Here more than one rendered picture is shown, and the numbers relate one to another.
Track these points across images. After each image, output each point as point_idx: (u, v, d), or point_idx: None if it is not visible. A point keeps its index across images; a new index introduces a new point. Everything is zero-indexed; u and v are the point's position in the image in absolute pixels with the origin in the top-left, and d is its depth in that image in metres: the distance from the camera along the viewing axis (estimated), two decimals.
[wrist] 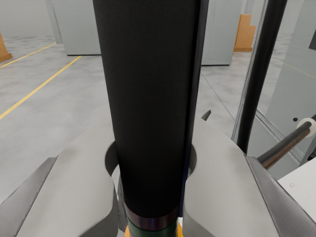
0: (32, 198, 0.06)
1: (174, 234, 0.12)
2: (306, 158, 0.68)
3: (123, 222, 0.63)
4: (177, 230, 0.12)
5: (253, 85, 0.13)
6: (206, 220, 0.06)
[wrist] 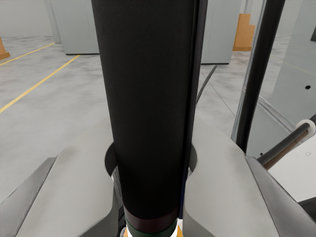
0: (32, 198, 0.06)
1: (174, 236, 0.12)
2: None
3: (118, 204, 0.57)
4: (176, 232, 0.12)
5: (252, 87, 0.13)
6: (206, 220, 0.06)
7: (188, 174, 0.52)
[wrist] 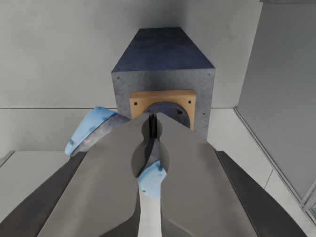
0: (61, 190, 0.07)
1: None
2: None
3: None
4: None
5: None
6: (184, 220, 0.06)
7: None
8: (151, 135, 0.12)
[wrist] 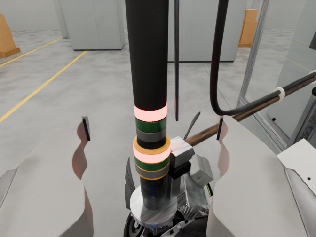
0: None
1: (163, 132, 0.20)
2: None
3: None
4: (165, 131, 0.20)
5: (215, 44, 0.21)
6: (233, 224, 0.06)
7: (182, 181, 0.70)
8: (89, 137, 0.11)
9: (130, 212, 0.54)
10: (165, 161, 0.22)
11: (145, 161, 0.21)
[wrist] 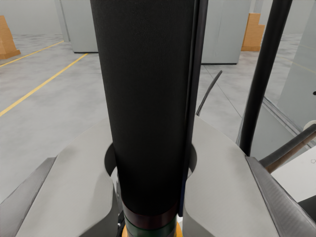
0: (31, 198, 0.06)
1: (173, 233, 0.12)
2: None
3: None
4: (175, 230, 0.12)
5: (257, 83, 0.13)
6: (206, 220, 0.06)
7: None
8: None
9: (118, 218, 0.36)
10: None
11: None
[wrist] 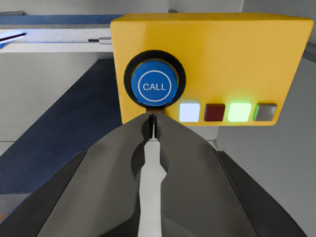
0: (61, 190, 0.07)
1: None
2: None
3: None
4: None
5: None
6: (184, 220, 0.06)
7: None
8: (151, 135, 0.12)
9: None
10: None
11: None
